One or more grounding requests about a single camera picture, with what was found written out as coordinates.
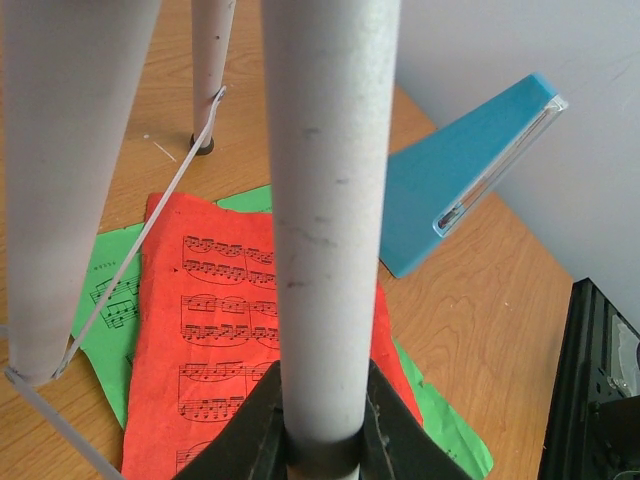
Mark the red cloth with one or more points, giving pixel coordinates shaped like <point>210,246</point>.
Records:
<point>208,330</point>

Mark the white perforated music stand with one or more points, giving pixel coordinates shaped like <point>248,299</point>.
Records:
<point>71,70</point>

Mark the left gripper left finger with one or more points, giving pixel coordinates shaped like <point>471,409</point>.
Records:
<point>253,444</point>

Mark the green sheet music page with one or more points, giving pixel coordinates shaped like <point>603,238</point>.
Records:
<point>110,345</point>

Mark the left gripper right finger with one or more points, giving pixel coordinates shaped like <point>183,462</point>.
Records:
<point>394,444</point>

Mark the blue metronome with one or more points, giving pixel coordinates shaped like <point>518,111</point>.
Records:
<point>433,184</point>

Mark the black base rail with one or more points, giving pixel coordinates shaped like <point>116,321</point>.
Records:
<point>593,424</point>

